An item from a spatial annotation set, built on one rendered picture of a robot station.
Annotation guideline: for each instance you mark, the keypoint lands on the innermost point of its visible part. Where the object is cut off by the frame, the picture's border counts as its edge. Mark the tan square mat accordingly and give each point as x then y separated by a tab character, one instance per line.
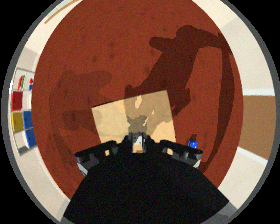
148	113

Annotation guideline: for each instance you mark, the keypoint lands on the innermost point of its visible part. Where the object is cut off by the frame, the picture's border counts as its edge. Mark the blue die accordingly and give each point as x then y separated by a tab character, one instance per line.
192	143

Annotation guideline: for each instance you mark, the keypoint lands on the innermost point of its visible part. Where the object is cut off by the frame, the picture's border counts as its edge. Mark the white die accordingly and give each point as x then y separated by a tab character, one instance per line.
137	138

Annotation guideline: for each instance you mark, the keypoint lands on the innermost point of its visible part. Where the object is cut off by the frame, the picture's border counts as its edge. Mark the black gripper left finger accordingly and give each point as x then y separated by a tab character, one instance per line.
92	156

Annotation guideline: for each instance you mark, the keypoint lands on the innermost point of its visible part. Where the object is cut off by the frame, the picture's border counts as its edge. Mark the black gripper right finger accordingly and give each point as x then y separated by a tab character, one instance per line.
158	151

